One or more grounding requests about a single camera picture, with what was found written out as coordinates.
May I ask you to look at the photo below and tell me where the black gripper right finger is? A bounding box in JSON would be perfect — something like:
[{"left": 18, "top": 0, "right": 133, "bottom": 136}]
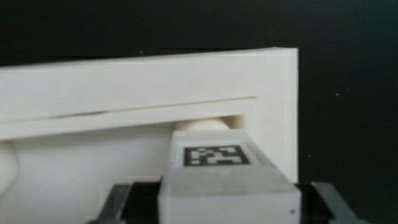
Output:
[{"left": 297, "top": 182, "right": 371, "bottom": 224}]

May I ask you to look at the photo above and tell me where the white table leg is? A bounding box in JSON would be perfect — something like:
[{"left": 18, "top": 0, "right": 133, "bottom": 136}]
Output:
[{"left": 158, "top": 118, "right": 300, "bottom": 224}]

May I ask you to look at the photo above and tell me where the white U-shaped fence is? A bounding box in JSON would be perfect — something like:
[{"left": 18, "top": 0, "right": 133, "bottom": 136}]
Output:
[{"left": 0, "top": 48, "right": 298, "bottom": 180}]

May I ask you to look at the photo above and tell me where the white square tabletop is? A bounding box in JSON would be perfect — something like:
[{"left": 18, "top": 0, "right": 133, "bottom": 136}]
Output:
[{"left": 0, "top": 124, "right": 185, "bottom": 224}]

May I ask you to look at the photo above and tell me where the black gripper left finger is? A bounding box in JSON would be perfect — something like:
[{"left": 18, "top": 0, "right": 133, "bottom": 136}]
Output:
[{"left": 85, "top": 182, "right": 160, "bottom": 224}]

